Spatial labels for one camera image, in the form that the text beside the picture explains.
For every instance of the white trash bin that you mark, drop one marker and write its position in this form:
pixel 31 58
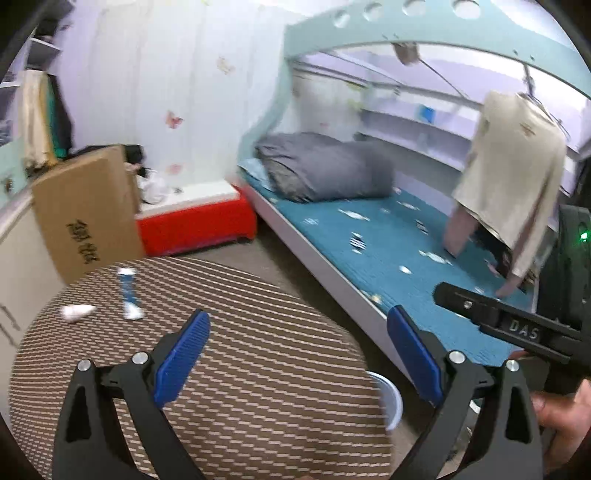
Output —
pixel 391 400

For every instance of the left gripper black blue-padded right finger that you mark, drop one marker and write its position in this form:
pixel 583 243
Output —
pixel 506 442

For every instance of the teal bunk bed frame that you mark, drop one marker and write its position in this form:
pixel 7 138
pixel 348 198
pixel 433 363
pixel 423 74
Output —
pixel 370 22

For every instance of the red storage bench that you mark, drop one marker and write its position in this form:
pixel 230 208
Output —
pixel 200 215

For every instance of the white plastic bag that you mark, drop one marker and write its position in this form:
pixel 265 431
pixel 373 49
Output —
pixel 152 188

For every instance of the teal bed mattress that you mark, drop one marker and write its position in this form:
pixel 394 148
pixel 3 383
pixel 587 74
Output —
pixel 391 250

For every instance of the brown dotted tablecloth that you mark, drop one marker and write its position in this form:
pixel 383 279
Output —
pixel 279 392

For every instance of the grey folded quilt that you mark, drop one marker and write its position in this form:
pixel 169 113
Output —
pixel 311 167

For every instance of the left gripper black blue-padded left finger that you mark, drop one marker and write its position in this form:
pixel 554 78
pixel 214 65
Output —
pixel 89 442

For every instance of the hanging clothes bundle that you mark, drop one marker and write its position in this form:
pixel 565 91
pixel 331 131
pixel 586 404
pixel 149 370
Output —
pixel 45 124

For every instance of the blue white tube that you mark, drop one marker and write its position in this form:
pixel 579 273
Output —
pixel 131 307

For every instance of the crumpled white tissue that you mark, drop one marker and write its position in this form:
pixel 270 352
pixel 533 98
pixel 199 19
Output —
pixel 76 312

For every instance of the right hand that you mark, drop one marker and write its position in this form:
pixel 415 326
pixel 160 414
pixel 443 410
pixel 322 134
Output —
pixel 569 417

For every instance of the beige hanging shirt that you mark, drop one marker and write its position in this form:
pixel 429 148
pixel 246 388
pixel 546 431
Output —
pixel 511 181

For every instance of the tall cardboard box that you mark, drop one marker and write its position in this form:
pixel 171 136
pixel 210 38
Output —
pixel 86 211

